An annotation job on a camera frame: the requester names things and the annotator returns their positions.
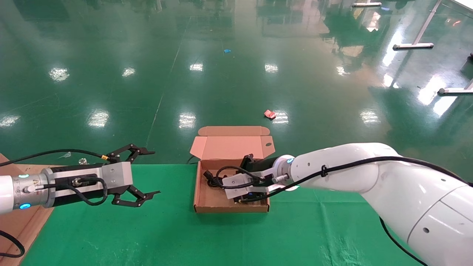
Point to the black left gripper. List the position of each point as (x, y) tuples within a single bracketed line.
[(66, 195)]

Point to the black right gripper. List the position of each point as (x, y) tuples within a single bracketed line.
[(264, 165)]

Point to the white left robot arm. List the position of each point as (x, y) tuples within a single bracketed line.
[(7, 192)]

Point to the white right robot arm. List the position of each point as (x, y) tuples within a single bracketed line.
[(406, 192)]

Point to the open brown cardboard box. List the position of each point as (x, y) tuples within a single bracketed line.
[(210, 201)]

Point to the silver metal binder clip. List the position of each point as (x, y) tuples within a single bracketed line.
[(83, 161)]

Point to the green table cloth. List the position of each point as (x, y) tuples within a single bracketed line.
[(166, 236)]

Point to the white litter scrap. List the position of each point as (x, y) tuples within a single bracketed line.
[(66, 155)]

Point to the red crumpled wrapper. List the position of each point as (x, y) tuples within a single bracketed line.
[(269, 114)]

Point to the short white floor bar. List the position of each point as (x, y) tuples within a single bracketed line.
[(366, 4)]

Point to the white table leg with foot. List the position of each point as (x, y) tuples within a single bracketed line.
[(413, 46)]

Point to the white table foot bar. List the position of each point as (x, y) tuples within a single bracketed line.
[(454, 91)]

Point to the white table top corner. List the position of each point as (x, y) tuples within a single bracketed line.
[(466, 4)]

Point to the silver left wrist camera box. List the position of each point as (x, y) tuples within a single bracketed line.
[(118, 177)]

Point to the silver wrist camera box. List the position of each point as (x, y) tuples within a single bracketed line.
[(118, 177), (240, 183)]

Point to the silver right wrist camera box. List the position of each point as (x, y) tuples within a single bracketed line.
[(240, 183)]

